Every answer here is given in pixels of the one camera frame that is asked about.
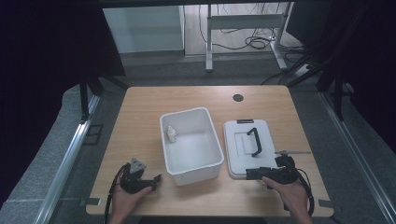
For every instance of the white panel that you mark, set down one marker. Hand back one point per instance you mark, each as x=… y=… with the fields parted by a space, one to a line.
x=143 y=29

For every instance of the black round table grommet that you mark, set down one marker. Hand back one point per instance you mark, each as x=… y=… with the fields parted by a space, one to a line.
x=238 y=97

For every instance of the person's left hand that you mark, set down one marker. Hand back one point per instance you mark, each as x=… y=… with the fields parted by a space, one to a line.
x=127 y=202

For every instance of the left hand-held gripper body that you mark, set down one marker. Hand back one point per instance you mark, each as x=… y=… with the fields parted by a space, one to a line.
x=132 y=182

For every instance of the white metal desk frame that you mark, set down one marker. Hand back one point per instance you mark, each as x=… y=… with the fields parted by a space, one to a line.
x=246 y=21

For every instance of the small white bottle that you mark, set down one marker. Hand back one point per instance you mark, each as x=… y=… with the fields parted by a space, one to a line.
x=172 y=135

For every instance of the person's right hand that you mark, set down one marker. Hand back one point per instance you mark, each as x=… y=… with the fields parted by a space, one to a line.
x=289 y=196

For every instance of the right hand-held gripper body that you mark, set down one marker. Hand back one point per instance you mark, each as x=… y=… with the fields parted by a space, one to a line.
x=280 y=174

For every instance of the grey table corner bracket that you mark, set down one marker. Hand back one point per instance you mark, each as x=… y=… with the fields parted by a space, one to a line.
x=326 y=203
x=91 y=201

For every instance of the white plastic bin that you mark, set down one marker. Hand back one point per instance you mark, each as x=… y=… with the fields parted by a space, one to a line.
x=194 y=152

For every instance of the black curtain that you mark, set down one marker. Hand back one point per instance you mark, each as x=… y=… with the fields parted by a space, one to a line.
x=46 y=62
x=367 y=62

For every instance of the aluminium floor rail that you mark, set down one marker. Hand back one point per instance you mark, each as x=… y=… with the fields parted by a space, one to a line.
x=358 y=155
x=67 y=168

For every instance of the black square floor plate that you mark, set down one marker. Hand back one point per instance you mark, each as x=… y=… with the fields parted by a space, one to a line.
x=92 y=134

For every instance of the black metal stand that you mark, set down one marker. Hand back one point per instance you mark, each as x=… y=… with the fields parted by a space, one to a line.
x=337 y=93
x=84 y=99

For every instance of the white power strip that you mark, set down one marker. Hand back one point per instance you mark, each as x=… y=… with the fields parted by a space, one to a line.
x=302 y=70

